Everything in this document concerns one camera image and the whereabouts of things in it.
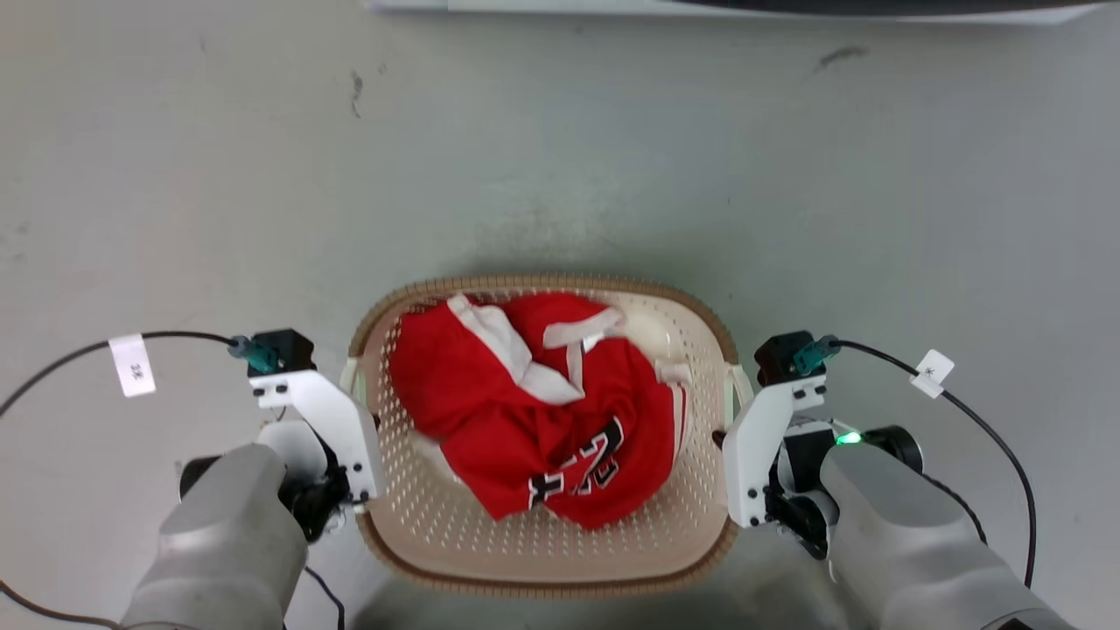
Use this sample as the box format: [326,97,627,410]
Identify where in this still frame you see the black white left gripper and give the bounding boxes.
[257,420,370,542]

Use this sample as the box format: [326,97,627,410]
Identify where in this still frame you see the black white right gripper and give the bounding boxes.
[765,418,843,561]

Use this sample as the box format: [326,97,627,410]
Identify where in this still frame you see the beige perforated plastic laundry basket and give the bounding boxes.
[347,273,755,601]

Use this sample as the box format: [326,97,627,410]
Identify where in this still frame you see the red jersey with white trim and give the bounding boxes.
[388,292,693,532]

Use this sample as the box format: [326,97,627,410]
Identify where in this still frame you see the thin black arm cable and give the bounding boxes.
[0,565,347,630]

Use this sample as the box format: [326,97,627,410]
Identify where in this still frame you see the white paper cable tag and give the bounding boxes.
[909,348,956,400]
[108,333,158,399]

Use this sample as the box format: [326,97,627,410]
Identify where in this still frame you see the black right camera cable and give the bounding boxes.
[794,336,1039,589]

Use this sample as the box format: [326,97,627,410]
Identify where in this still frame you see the black camera cable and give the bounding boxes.
[0,331,279,419]
[794,336,1039,589]

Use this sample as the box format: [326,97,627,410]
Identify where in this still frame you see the black left camera cable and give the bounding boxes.
[0,331,279,419]

